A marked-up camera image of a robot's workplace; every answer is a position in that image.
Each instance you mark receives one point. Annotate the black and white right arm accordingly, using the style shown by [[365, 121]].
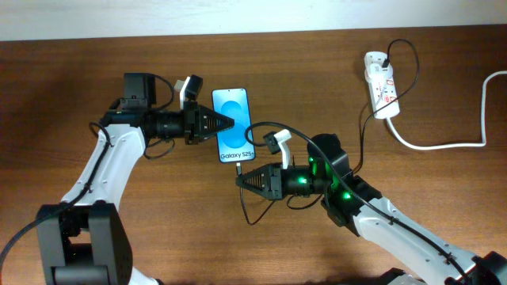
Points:
[[353, 203]]

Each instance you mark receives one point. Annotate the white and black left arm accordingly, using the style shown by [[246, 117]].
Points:
[[82, 239]]

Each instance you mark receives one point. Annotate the white USB wall charger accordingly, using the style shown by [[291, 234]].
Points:
[[375, 72]]

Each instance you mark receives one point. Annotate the blue Samsung Galaxy smartphone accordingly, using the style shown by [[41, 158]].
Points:
[[232, 143]]

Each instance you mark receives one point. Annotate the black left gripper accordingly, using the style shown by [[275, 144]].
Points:
[[192, 109]]

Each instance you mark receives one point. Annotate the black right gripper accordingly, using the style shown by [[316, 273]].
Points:
[[273, 177]]

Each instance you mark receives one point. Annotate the white power strip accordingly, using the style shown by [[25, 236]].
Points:
[[383, 94]]

